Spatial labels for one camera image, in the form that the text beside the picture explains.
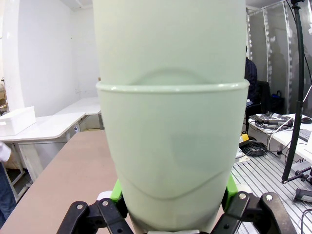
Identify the black curved stand pole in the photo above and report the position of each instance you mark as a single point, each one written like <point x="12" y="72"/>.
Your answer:
<point x="298" y="97"/>

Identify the seated person in dark shirt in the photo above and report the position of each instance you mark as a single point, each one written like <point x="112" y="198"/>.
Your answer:
<point x="251" y="73"/>

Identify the aluminium slatted platform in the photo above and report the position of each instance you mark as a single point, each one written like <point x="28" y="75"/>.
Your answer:
<point x="263" y="182"/>

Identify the white corner table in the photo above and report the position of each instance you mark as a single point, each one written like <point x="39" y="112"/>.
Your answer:
<point x="83" y="104"/>

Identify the dark keyboard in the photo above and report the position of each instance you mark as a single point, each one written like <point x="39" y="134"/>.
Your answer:
<point x="306" y="135"/>

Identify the black computer mouse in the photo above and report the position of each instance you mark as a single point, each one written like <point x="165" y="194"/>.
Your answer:
<point x="306" y="120"/>

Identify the yellow box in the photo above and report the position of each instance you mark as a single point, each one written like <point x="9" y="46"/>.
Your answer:
<point x="244" y="140"/>

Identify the black high-back chair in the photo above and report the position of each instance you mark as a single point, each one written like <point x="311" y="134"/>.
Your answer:
<point x="263" y="97"/>

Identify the pale green plastic cup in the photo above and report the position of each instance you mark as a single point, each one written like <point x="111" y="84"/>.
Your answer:
<point x="170" y="146"/>
<point x="170" y="44"/>

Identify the black bag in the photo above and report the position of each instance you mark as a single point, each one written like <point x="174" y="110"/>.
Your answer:
<point x="277" y="101"/>

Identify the white side table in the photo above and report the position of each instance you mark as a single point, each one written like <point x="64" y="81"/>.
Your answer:
<point x="44" y="129"/>

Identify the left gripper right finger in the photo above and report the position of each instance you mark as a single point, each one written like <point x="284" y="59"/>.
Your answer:
<point x="243" y="212"/>

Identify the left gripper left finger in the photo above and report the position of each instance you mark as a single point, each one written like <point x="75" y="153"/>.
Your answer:
<point x="102" y="214"/>

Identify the white cluttered desk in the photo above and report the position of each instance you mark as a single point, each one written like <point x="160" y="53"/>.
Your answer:
<point x="282" y="137"/>

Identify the white plastic basket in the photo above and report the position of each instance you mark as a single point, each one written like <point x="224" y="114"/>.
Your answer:
<point x="17" y="120"/>

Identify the person's right forearm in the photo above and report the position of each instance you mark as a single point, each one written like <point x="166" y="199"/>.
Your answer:
<point x="4" y="151"/>

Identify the person in white shirt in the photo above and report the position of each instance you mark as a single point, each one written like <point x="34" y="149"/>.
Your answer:
<point x="6" y="190"/>

